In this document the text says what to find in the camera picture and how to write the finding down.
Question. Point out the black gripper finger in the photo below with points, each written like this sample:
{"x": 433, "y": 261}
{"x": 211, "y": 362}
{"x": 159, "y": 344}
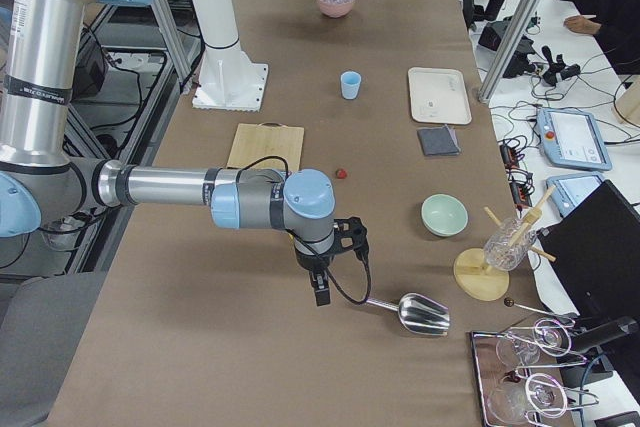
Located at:
{"x": 321, "y": 287}

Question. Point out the metal ice scoop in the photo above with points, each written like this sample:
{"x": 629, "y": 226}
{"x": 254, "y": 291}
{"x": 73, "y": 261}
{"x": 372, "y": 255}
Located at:
{"x": 418, "y": 314}

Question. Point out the light blue plastic cup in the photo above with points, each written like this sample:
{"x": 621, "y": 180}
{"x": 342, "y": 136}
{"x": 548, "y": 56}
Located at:
{"x": 350, "y": 84}

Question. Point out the mint green bowl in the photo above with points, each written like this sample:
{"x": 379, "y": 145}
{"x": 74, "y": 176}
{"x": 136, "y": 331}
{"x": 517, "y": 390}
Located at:
{"x": 444, "y": 215}

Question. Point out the wooden cutting board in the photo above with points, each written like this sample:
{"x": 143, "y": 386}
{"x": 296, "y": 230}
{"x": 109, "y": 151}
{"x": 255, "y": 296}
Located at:
{"x": 254, "y": 141}

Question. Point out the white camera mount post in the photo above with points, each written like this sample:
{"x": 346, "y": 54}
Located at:
{"x": 228, "y": 79}

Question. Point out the cream rabbit tray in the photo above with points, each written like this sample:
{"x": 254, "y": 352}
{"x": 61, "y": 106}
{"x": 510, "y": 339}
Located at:
{"x": 438, "y": 95}

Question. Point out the blue teach pendant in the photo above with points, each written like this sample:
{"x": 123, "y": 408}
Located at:
{"x": 572, "y": 189}
{"x": 571, "y": 139}

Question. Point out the grey folded cloth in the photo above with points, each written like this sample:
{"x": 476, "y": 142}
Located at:
{"x": 438, "y": 141}

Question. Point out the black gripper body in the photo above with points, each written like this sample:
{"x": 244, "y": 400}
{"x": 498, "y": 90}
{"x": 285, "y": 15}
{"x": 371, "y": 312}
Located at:
{"x": 311, "y": 262}

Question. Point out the metal tray with rack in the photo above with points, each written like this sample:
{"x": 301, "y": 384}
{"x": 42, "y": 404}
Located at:
{"x": 517, "y": 373}

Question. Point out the aluminium frame post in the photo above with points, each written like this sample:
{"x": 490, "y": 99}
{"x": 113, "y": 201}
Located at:
{"x": 506, "y": 49}

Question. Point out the clear patterned glass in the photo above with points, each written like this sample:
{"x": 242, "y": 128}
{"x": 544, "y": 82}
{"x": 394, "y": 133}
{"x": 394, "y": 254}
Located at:
{"x": 504, "y": 254}

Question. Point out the wooden glass drying stand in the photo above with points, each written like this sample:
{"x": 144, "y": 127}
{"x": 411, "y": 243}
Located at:
{"x": 476, "y": 277}

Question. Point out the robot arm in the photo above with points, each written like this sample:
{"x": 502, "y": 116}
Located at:
{"x": 41, "y": 184}

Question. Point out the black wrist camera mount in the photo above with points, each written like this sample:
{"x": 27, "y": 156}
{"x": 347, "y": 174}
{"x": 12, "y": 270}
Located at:
{"x": 350, "y": 235}

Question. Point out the black monitor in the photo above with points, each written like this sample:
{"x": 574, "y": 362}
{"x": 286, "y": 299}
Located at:
{"x": 596, "y": 250}

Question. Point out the wine glass on rack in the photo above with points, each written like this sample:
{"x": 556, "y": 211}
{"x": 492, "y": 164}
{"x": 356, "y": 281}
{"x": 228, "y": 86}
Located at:
{"x": 535, "y": 401}
{"x": 523, "y": 346}

